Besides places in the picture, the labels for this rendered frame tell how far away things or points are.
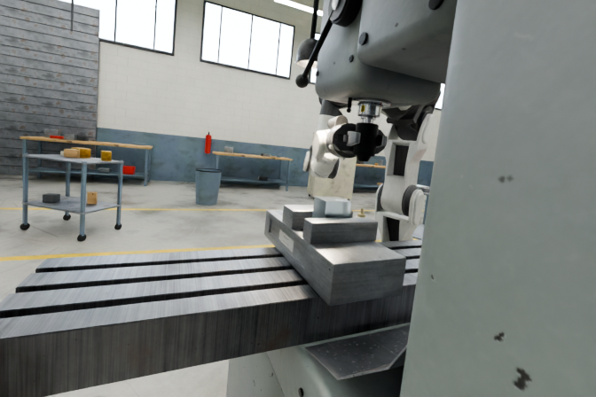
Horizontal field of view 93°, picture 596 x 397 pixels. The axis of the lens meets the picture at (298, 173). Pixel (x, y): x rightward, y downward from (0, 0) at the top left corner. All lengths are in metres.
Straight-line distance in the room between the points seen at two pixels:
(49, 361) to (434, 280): 0.43
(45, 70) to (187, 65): 2.89
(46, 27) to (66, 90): 1.30
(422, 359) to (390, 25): 0.37
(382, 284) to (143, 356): 0.36
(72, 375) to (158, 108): 7.68
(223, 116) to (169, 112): 1.34
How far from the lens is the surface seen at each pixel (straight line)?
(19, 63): 8.58
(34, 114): 8.42
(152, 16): 8.42
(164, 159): 8.02
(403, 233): 1.36
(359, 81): 0.51
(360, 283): 0.50
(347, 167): 6.92
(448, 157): 0.18
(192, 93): 8.08
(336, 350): 0.52
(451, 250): 0.18
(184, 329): 0.47
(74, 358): 0.48
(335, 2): 0.56
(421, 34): 0.39
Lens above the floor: 1.20
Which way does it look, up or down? 5 degrees down
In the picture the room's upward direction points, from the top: 6 degrees clockwise
